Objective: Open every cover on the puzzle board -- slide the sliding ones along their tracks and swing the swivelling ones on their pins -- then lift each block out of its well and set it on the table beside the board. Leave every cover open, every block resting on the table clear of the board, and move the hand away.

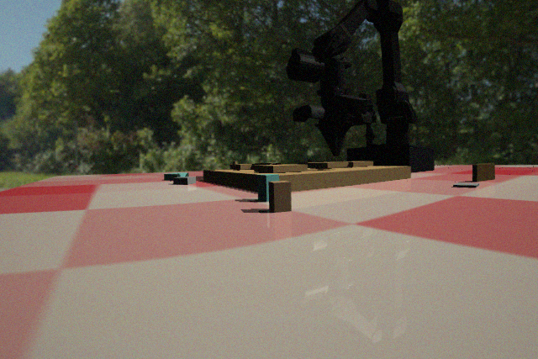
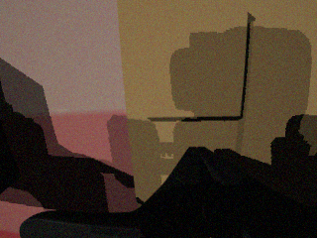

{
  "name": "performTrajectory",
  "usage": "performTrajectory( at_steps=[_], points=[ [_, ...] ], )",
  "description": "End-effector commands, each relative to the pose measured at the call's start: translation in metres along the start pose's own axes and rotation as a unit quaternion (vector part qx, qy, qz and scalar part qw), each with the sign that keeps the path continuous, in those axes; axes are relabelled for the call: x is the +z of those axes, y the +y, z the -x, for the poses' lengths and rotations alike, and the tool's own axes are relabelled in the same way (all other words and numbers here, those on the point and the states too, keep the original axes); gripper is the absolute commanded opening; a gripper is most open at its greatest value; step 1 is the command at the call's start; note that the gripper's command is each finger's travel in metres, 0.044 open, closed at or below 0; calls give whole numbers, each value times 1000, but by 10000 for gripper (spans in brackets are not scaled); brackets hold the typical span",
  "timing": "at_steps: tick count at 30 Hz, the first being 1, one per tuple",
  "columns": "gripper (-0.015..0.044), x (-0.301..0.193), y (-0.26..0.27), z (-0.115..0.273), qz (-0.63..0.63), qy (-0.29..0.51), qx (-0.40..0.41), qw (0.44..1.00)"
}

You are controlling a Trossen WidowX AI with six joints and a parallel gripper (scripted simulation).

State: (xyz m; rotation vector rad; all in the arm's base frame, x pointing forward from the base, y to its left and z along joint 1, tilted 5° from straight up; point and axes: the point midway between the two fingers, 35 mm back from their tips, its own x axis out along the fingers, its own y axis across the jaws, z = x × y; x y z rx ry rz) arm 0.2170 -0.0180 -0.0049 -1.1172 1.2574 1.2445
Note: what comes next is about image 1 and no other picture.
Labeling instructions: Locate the tan square puzzle board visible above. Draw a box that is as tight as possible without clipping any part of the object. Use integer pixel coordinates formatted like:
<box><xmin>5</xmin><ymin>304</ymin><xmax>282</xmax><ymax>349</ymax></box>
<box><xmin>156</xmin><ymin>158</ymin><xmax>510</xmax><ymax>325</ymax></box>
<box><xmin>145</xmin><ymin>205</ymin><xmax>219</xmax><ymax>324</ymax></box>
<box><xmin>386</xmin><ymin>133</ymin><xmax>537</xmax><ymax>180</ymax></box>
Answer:
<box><xmin>203</xmin><ymin>159</ymin><xmax>411</xmax><ymax>193</ymax></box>

